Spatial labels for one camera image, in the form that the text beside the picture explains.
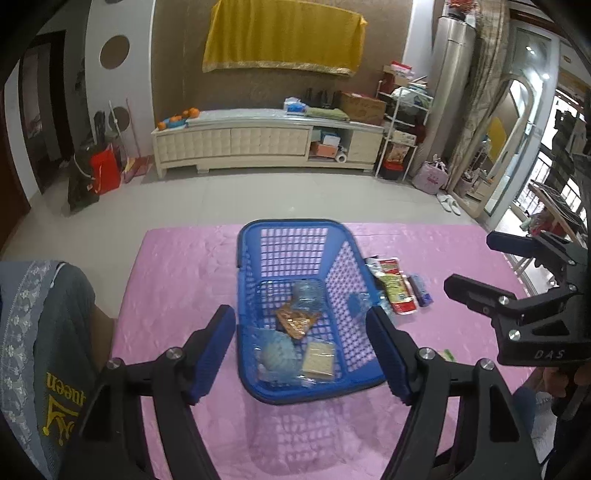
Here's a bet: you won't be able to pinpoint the grey patterned clothing with print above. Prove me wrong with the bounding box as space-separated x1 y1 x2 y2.
1 260 114 479

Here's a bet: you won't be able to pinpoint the white metal shelf rack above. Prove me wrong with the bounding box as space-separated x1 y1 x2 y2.
375 61 434 181

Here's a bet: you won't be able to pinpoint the silver standing air conditioner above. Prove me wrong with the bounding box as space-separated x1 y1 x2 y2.
416 16 476 162

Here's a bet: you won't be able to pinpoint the dark purple flat packet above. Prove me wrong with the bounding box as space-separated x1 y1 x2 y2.
366 257 383 278

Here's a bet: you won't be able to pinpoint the cardboard box on cabinet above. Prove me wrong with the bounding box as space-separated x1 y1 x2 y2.
339 92 387 125

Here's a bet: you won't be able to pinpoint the pink quilted table mat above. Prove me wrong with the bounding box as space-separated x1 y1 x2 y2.
113 223 525 479

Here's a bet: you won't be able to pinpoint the green-edged cracker pack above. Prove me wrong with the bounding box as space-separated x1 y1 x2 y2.
439 349 456 362

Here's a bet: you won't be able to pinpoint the white slippers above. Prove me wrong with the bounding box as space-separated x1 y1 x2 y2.
436 192 462 216

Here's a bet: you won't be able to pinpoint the oranges on blue plate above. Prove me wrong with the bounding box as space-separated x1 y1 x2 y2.
156 107 200 131

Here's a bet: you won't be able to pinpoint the cream TV cabinet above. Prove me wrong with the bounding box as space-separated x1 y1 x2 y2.
151 109 384 178

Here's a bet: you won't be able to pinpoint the red shopping bag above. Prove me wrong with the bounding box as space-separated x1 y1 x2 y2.
90 144 121 195

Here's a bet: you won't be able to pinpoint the blue striped clear snack bag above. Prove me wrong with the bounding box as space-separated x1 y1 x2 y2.
346 290 394 320

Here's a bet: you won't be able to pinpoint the square cracker pack in basket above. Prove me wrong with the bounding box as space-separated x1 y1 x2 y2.
301 340 335 381

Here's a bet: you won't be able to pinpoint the pink gift bag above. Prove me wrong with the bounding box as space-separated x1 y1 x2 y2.
412 161 448 195

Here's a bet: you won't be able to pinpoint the brown foil snack in basket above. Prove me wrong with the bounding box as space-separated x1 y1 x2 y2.
276 304 321 340

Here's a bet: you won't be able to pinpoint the red and yellow snack bag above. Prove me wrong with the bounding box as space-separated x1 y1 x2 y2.
378 258 418 315

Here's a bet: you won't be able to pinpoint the blue wrapped snack roll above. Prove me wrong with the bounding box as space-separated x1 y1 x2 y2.
409 274 434 308

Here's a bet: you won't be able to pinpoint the black bag on floor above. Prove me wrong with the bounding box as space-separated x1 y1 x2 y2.
67 147 99 214

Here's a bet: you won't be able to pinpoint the blue plastic basket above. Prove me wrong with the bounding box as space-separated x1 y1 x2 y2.
236 219 385 405

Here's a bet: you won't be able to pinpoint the small clear blue snack bag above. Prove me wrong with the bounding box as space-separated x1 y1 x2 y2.
253 329 301 385

